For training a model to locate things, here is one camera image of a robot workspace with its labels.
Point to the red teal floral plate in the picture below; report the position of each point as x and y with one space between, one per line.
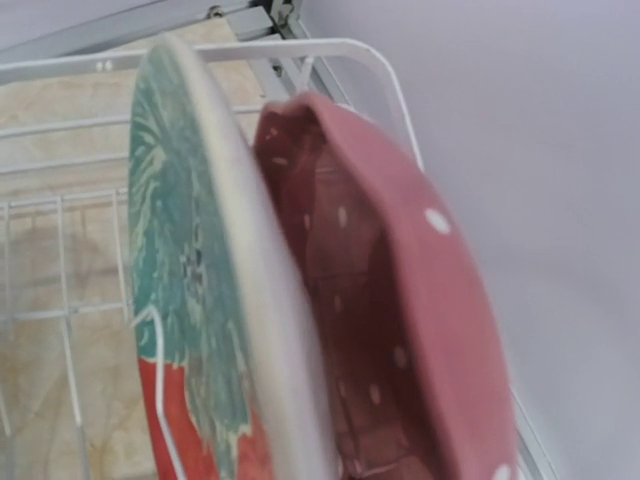
229 360

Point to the red polka dot plate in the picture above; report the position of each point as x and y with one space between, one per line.
415 370

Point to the right aluminium post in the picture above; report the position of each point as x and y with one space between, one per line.
35 29

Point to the white wire dish rack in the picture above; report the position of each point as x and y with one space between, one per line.
72 404

